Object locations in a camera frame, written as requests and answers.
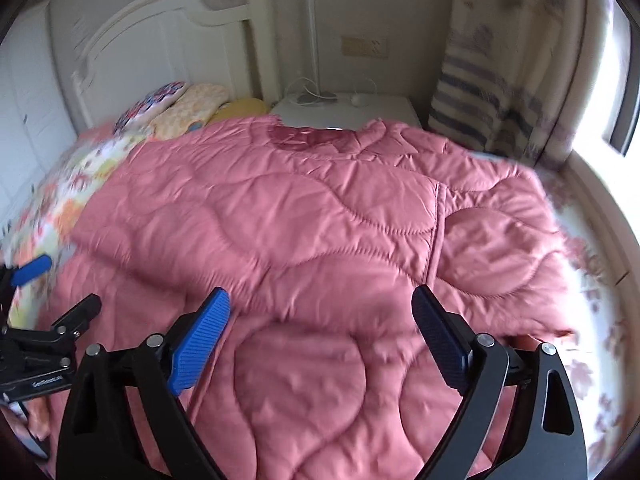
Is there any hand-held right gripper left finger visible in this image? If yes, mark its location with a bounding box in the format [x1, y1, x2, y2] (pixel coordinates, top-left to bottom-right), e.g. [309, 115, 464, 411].
[56, 286, 232, 480]

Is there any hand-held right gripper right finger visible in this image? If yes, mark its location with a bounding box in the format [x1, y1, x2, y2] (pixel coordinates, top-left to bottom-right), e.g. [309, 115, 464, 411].
[411, 284, 588, 480]

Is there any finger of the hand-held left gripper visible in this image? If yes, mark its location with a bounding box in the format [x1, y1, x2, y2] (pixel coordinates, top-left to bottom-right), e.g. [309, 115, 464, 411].
[0, 254, 54, 302]
[49, 294, 103, 342]

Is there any pink quilted jacket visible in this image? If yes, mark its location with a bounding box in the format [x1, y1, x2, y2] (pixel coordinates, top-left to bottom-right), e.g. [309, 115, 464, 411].
[40, 114, 576, 480]

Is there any floral blanket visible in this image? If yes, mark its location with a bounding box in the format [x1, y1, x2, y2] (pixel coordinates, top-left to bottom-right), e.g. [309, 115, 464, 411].
[0, 122, 632, 466]

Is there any white wardrobe door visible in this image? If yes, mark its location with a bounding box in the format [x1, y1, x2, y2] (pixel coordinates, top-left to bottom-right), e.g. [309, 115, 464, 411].
[0, 0, 78, 241]

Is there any colourful patterned pillow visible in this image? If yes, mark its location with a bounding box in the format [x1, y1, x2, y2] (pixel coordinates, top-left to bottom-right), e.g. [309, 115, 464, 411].
[114, 81, 190, 136]

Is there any pale floral pillow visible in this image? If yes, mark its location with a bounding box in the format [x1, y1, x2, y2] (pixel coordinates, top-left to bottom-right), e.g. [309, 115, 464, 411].
[150, 82, 231, 138]

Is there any yellow pillow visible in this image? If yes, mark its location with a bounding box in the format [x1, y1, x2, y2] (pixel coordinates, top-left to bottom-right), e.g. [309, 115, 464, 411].
[207, 97, 271, 125]

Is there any white nightstand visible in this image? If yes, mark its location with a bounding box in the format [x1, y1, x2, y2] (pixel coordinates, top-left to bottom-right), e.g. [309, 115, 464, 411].
[270, 91, 421, 131]

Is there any white bed headboard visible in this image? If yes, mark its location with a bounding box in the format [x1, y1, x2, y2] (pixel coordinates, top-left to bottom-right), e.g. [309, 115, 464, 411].
[70, 0, 278, 131]

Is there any striped printed curtain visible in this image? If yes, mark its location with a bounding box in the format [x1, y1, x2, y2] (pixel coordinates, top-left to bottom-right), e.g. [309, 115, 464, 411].
[427, 0, 608, 166]

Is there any window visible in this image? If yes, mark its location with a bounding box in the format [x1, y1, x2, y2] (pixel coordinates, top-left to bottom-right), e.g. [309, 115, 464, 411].
[600, 5, 640, 156]

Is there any white pole lamp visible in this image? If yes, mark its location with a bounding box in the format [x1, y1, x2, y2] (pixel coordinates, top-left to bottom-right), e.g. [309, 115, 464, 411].
[297, 0, 337, 105]

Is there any white lamp cable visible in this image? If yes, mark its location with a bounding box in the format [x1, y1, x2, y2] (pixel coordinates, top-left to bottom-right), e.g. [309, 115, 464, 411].
[284, 76, 322, 105]

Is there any beige wall socket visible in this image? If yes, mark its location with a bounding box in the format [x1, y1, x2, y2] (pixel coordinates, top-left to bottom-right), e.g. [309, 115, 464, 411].
[341, 35, 388, 58]

